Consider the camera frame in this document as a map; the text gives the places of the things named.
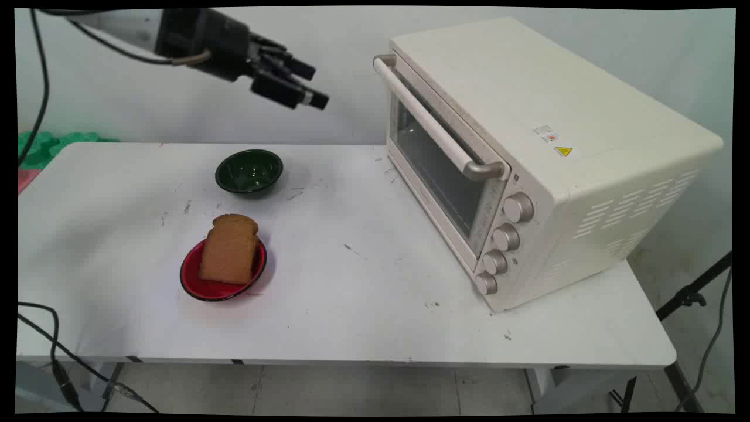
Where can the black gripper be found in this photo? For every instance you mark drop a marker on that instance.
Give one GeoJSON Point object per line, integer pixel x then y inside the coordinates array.
{"type": "Point", "coordinates": [205, 42]}

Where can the brown bread slice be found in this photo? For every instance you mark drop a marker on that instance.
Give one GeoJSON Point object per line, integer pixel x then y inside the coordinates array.
{"type": "Point", "coordinates": [229, 249]}

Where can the red foam mat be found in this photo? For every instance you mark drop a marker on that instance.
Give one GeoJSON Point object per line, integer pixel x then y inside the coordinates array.
{"type": "Point", "coordinates": [24, 177]}

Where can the black tripod stand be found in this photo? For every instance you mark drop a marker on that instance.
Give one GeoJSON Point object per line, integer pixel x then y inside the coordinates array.
{"type": "Point", "coordinates": [682, 305]}

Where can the cream toaster oven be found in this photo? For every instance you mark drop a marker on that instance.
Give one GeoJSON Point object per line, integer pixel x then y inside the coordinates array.
{"type": "Point", "coordinates": [527, 158]}

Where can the green foam mat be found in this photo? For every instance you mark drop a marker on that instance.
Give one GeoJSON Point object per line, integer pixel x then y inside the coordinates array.
{"type": "Point", "coordinates": [47, 145]}

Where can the red plate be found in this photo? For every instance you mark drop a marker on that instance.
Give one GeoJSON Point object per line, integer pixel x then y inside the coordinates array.
{"type": "Point", "coordinates": [206, 287]}

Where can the dark green bowl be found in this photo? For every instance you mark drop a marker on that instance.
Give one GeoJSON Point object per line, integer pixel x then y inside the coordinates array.
{"type": "Point", "coordinates": [249, 170]}

